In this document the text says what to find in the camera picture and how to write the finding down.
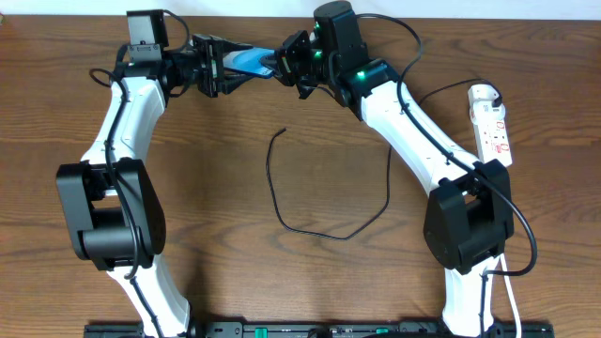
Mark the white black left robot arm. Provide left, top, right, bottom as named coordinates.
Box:
left=56, top=9, right=253, bottom=337

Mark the white power strip cord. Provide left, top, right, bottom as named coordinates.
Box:
left=498, top=253, right=523, bottom=338

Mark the blue Galaxy smartphone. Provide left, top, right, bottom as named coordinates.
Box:
left=223, top=47, right=274, bottom=79

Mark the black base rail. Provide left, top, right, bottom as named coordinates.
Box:
left=82, top=320, right=555, bottom=338

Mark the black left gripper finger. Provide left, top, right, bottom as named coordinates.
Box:
left=217, top=39, right=254, bottom=59
left=219, top=73, right=254, bottom=94

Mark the white power strip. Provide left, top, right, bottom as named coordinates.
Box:
left=468, top=84, right=513, bottom=167

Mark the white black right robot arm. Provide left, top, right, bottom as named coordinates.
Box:
left=261, top=1, right=514, bottom=337

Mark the black charging cable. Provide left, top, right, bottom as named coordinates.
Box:
left=265, top=77, right=494, bottom=241

